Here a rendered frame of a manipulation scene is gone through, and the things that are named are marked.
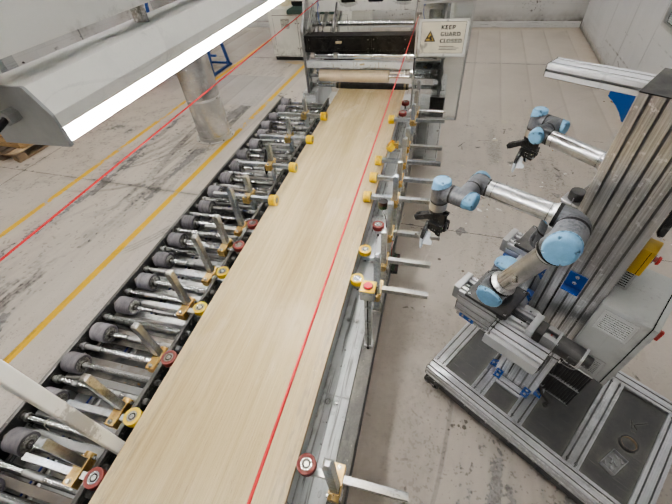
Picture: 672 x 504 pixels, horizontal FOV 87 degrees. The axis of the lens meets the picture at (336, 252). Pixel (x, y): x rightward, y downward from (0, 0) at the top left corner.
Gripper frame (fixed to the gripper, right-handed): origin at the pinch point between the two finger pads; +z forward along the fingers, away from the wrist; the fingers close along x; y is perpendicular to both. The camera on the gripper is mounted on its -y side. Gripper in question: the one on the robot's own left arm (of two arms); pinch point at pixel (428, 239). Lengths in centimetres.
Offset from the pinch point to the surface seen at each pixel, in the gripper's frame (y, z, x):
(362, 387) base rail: 8, 62, -56
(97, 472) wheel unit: -37, 41, -166
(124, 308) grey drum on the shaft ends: -123, 48, -127
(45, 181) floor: -523, 132, -136
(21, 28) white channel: 4, -111, -106
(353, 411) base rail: 14, 62, -68
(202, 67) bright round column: -430, 29, 94
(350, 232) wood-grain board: -65, 42, 9
